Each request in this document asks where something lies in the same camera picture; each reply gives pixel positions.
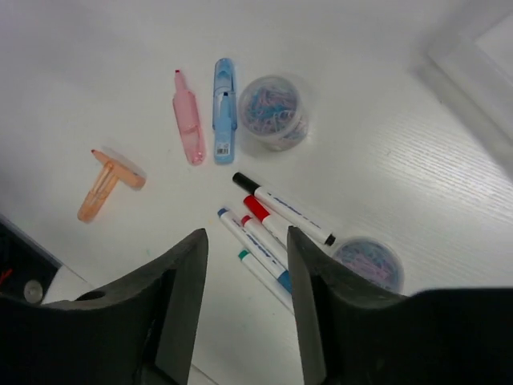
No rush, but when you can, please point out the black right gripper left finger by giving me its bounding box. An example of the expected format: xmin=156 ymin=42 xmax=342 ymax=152
xmin=1 ymin=229 xmax=208 ymax=384

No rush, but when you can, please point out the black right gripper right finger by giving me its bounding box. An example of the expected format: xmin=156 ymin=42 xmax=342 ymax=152
xmin=288 ymin=227 xmax=512 ymax=384

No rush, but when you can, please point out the paper clip jar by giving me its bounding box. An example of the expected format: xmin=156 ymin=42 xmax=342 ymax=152
xmin=237 ymin=75 xmax=309 ymax=152
xmin=331 ymin=237 xmax=405 ymax=294

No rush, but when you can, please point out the green whiteboard marker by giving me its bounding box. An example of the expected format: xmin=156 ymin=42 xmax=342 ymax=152
xmin=238 ymin=249 xmax=294 ymax=314

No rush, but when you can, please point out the blue whiteboard marker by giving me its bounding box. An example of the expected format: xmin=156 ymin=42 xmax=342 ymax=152
xmin=217 ymin=208 xmax=292 ymax=297

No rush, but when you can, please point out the red whiteboard marker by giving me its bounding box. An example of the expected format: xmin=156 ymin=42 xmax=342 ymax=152
xmin=240 ymin=214 xmax=290 ymax=278
xmin=243 ymin=195 xmax=289 ymax=249

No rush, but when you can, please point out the black whiteboard marker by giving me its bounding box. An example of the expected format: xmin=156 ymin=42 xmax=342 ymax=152
xmin=232 ymin=172 xmax=336 ymax=246

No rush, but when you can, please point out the blue highlighter pen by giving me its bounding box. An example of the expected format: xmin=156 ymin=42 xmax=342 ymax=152
xmin=212 ymin=58 xmax=237 ymax=164

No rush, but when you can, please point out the orange highlighter pen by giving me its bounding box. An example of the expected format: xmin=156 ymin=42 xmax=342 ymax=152
xmin=77 ymin=149 xmax=146 ymax=223

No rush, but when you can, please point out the pink highlighter pen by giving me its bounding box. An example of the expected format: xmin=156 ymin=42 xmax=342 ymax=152
xmin=172 ymin=70 xmax=206 ymax=165

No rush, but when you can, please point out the white compartment organizer tray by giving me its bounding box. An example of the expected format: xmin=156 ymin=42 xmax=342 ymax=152
xmin=415 ymin=1 xmax=512 ymax=174

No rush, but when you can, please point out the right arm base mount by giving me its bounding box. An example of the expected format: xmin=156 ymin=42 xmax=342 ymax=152
xmin=1 ymin=216 xmax=62 ymax=305

